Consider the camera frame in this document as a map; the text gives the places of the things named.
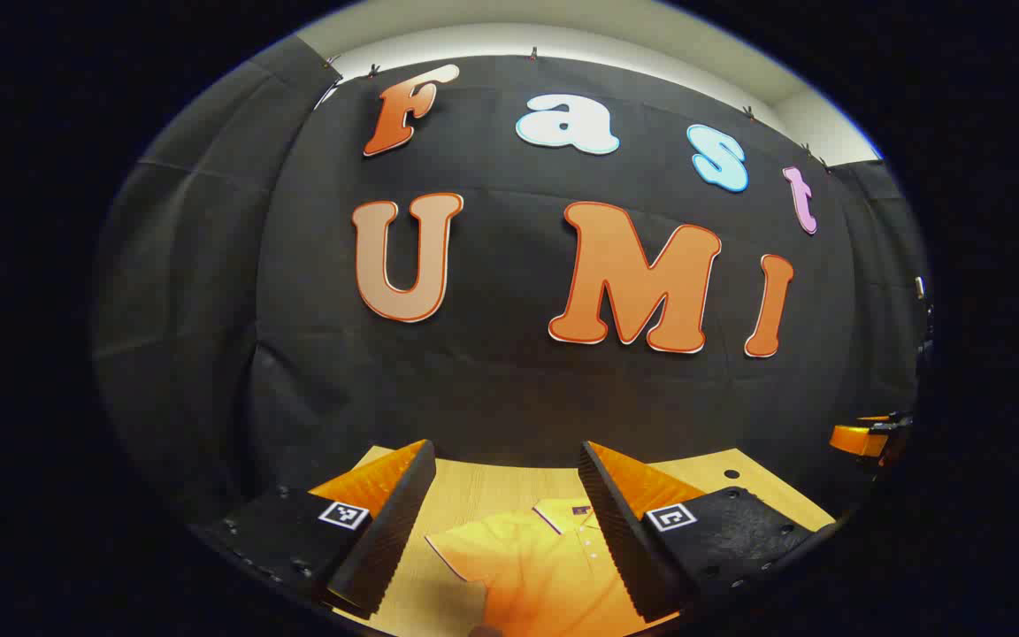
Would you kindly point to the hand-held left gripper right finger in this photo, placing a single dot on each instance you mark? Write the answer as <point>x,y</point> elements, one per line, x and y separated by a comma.
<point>624,540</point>

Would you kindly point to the orange T-shirt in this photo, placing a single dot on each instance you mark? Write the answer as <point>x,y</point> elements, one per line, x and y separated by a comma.
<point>536,566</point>

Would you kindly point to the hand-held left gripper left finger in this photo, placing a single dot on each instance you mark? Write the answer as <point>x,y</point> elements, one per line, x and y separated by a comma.
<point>390,540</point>

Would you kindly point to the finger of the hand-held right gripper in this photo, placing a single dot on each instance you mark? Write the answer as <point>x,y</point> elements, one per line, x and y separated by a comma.
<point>854,438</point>

